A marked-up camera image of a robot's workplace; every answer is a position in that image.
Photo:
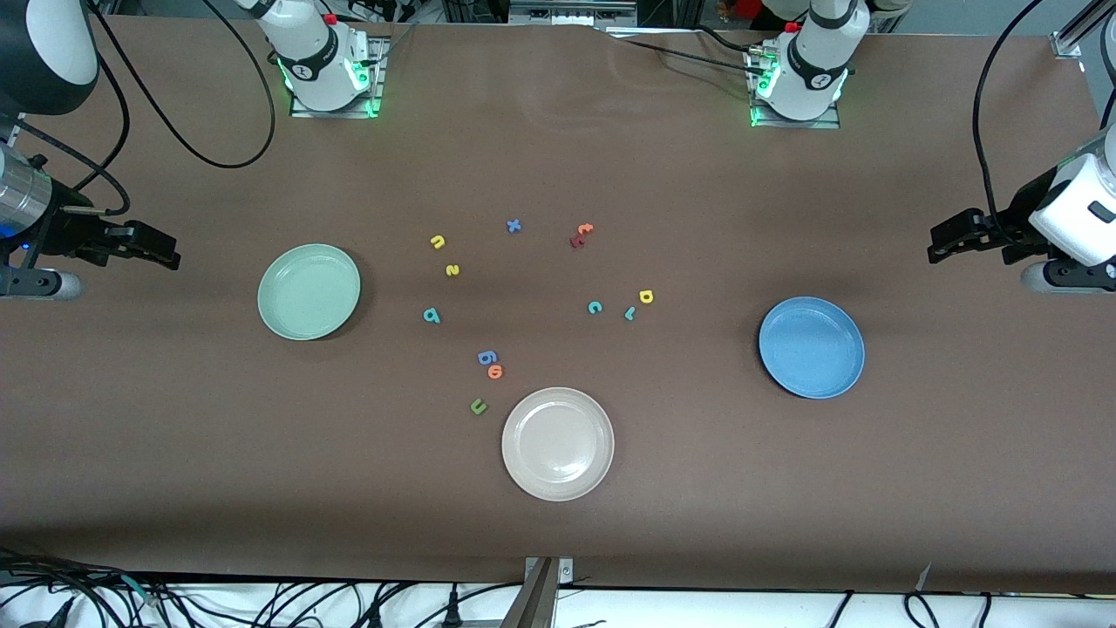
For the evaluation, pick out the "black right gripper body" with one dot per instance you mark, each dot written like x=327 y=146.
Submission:
x=59 y=228

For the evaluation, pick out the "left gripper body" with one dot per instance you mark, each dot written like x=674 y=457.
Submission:
x=1017 y=216

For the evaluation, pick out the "green plate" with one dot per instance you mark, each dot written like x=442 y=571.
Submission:
x=309 y=291

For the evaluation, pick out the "blue plate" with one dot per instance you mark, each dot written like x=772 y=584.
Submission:
x=812 y=347

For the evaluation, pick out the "red object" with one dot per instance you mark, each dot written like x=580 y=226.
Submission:
x=745 y=7

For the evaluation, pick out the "brown table cover sheet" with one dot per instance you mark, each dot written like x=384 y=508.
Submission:
x=697 y=488

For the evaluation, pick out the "grey metal box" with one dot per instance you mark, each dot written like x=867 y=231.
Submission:
x=571 y=13

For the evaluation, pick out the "beige plate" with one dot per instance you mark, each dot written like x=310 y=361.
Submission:
x=558 y=444

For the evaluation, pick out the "aluminium frame profile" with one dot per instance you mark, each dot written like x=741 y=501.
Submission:
x=1071 y=42

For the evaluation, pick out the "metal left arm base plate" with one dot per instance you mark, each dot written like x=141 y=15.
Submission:
x=798 y=125

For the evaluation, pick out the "aluminium profile with bracket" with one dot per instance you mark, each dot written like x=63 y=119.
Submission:
x=536 y=602

